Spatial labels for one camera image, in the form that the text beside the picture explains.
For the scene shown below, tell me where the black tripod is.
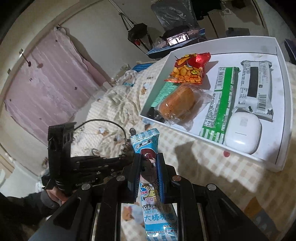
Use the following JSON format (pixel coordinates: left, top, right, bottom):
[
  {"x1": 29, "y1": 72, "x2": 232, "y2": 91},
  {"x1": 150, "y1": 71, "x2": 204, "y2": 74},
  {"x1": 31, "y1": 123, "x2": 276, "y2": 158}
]
[{"x1": 118, "y1": 11, "x2": 153, "y2": 54}]

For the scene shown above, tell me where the white packet with black window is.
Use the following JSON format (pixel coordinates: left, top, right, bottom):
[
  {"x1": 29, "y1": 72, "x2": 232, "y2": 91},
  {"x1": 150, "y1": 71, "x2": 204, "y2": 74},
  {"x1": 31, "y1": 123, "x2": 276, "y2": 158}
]
[{"x1": 238, "y1": 60, "x2": 274, "y2": 122}]

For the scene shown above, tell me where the blue cartoon candy packet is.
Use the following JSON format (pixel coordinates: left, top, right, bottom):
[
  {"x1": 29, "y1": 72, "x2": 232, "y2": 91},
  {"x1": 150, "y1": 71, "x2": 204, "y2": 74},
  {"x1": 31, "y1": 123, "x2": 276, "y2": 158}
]
[{"x1": 129, "y1": 128, "x2": 178, "y2": 241}]

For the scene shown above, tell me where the black hanging bag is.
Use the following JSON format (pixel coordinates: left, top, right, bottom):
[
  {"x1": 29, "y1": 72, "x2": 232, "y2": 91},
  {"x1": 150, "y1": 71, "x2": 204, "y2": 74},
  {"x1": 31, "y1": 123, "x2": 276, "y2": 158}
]
[{"x1": 128, "y1": 23, "x2": 148, "y2": 44}]

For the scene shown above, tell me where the red yellow snack packet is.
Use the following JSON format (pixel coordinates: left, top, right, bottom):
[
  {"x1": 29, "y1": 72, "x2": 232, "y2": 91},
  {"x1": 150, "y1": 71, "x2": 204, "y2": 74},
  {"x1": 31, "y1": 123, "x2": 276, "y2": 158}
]
[{"x1": 165, "y1": 52, "x2": 211, "y2": 84}]

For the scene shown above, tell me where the blue cloth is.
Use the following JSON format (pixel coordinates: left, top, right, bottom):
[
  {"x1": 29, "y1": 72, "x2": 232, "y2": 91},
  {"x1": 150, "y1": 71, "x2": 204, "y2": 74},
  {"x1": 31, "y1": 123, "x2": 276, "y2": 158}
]
[{"x1": 133, "y1": 64, "x2": 152, "y2": 73}]

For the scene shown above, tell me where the green cream tube black cap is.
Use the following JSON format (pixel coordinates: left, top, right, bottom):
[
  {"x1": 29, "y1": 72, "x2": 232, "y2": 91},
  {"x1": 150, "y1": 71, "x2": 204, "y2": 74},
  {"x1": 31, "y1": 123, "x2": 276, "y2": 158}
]
[{"x1": 147, "y1": 82, "x2": 179, "y2": 123}]

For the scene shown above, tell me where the black plastic bag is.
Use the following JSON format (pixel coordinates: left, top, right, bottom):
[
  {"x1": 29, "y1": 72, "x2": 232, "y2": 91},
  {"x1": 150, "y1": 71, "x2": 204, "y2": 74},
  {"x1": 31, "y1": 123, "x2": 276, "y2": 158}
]
[{"x1": 151, "y1": 0, "x2": 199, "y2": 31}]

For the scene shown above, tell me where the thick black cable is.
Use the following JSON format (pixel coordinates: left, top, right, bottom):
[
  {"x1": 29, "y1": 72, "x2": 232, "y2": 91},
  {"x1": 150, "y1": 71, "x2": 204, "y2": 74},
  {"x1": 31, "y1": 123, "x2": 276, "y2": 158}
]
[{"x1": 76, "y1": 119, "x2": 128, "y2": 142}]

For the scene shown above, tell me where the white earbud case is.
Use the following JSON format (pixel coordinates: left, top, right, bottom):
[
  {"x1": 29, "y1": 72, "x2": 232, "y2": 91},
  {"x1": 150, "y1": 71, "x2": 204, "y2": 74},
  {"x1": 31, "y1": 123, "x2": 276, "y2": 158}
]
[{"x1": 224, "y1": 112, "x2": 262, "y2": 154}]

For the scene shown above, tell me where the phone with lit screen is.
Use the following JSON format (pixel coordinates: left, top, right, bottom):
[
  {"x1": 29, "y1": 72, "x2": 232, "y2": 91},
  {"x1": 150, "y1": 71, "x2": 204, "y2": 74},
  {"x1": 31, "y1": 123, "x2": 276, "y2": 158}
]
[{"x1": 166, "y1": 34, "x2": 189, "y2": 46}]

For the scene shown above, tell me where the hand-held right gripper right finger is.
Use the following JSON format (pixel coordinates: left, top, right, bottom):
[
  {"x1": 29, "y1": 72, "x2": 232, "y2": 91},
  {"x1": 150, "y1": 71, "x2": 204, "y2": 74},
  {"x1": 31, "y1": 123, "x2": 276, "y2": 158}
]
[{"x1": 157, "y1": 153, "x2": 269, "y2": 241}]

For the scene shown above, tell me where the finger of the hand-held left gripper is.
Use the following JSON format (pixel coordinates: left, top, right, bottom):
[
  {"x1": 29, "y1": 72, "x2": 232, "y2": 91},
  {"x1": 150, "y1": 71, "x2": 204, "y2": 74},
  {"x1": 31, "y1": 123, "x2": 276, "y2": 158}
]
[
  {"x1": 77, "y1": 166, "x2": 126, "y2": 180},
  {"x1": 74, "y1": 154, "x2": 134, "y2": 167}
]

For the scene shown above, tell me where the dark hanging clothing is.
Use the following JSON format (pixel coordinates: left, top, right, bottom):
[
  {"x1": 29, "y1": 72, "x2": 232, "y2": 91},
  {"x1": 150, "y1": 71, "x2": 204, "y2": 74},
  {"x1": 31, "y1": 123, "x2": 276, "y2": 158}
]
[{"x1": 192, "y1": 0, "x2": 232, "y2": 21}]

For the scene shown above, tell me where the round bread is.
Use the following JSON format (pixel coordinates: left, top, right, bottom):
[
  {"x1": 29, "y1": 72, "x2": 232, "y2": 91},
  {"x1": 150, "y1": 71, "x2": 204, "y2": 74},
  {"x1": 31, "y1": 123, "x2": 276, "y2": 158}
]
[{"x1": 158, "y1": 83, "x2": 213, "y2": 132}]

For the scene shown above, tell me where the checked bear printed blanket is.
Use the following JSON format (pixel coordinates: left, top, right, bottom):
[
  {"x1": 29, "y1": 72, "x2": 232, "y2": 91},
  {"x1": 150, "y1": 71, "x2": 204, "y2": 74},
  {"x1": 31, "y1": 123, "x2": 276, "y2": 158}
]
[{"x1": 69, "y1": 60, "x2": 296, "y2": 241}]

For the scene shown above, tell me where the person's left hand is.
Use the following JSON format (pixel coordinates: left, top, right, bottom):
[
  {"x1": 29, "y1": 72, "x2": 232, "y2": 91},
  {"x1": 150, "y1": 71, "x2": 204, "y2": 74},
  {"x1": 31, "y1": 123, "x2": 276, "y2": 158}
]
[{"x1": 52, "y1": 188, "x2": 68, "y2": 205}]

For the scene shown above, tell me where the blue printed board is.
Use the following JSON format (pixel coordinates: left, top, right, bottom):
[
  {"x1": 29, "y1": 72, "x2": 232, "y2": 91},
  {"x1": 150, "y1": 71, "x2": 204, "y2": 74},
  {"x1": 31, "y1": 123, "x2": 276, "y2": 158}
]
[{"x1": 147, "y1": 28, "x2": 206, "y2": 59}]

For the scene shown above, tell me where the white shallow cardboard box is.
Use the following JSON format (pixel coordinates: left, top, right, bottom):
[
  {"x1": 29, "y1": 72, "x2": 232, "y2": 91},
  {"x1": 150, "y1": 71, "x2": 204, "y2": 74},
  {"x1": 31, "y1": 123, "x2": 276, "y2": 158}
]
[{"x1": 139, "y1": 36, "x2": 294, "y2": 172}]

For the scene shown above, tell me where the green striped snack packet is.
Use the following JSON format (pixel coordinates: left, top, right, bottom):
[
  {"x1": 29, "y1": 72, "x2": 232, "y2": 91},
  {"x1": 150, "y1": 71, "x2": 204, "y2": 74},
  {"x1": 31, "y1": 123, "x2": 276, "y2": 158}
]
[{"x1": 199, "y1": 67, "x2": 241, "y2": 144}]

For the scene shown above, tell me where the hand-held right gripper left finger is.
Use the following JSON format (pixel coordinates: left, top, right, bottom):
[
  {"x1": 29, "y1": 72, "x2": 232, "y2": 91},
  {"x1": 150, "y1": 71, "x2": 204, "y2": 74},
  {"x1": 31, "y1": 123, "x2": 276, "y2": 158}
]
[{"x1": 44, "y1": 155, "x2": 142, "y2": 241}]

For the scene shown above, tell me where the person's left forearm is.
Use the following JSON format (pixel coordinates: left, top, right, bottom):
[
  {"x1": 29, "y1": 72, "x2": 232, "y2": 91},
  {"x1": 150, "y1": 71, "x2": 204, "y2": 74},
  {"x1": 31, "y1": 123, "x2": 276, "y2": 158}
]
[{"x1": 0, "y1": 191, "x2": 60, "y2": 241}]

